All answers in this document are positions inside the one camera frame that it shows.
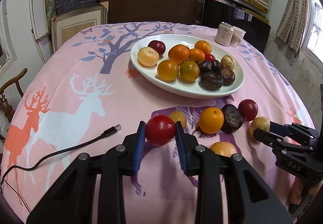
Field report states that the small yellow citrus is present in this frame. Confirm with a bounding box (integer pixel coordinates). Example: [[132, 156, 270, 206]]
[[169, 111, 187, 129]]

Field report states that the dark passion fruit front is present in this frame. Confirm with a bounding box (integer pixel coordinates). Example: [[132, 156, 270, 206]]
[[200, 72, 223, 91]]

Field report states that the orange mandarin back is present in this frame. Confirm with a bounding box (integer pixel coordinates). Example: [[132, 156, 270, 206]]
[[194, 40, 212, 54]]

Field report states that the yellow-orange citrus fruit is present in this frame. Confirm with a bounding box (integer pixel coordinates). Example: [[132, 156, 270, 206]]
[[180, 61, 200, 83]]

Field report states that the speckled pale passion fruit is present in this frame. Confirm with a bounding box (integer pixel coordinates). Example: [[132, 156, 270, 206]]
[[220, 55, 235, 70]]

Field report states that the wooden chair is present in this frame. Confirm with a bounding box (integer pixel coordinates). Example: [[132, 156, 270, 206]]
[[1, 68, 28, 142]]

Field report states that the white oval plate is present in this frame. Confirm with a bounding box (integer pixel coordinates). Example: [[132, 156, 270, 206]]
[[130, 34, 245, 99]]

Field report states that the person's right hand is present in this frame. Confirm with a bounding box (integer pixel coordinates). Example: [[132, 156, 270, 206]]
[[290, 178, 322, 205]]

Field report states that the beige patterned curtain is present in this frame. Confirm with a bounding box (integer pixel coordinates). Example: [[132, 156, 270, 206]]
[[276, 0, 311, 57]]

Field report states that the pale peach fruit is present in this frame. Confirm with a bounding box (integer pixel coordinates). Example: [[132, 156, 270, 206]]
[[137, 47, 159, 67]]

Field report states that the dark red plum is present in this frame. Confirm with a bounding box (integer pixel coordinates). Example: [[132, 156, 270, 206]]
[[148, 40, 166, 58]]

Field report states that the yellow-orange citrus on plate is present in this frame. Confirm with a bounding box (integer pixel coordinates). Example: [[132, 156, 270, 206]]
[[157, 60, 179, 82]]

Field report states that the dark purple passion fruit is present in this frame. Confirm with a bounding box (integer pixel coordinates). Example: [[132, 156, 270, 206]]
[[196, 60, 221, 75]]

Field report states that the dark brown wooden board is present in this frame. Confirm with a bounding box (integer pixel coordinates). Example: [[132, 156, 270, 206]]
[[100, 0, 204, 24]]

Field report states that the pale yellow passion fruit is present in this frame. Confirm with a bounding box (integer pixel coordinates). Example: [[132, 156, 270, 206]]
[[249, 116, 271, 139]]

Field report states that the white paper cup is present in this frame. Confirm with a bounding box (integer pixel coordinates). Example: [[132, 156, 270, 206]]
[[230, 26, 246, 47]]

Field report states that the framed beige panel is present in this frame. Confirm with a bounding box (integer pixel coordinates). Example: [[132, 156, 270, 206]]
[[51, 2, 108, 53]]

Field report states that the large orange mandarin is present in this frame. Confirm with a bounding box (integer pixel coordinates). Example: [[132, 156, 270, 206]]
[[168, 44, 189, 64]]

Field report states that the black usb cable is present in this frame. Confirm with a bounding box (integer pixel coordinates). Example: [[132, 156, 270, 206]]
[[0, 123, 123, 214]]

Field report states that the dark wrinkled passion fruit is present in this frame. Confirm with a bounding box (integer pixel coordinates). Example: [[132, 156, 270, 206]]
[[219, 67, 235, 86]]

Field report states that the small red tomato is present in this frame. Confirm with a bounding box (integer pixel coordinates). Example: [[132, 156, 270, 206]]
[[205, 54, 216, 61]]

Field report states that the black monitor screen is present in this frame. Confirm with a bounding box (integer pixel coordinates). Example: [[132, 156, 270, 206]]
[[201, 0, 271, 53]]

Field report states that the pink drink can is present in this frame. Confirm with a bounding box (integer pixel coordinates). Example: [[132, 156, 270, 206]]
[[215, 22, 234, 46]]

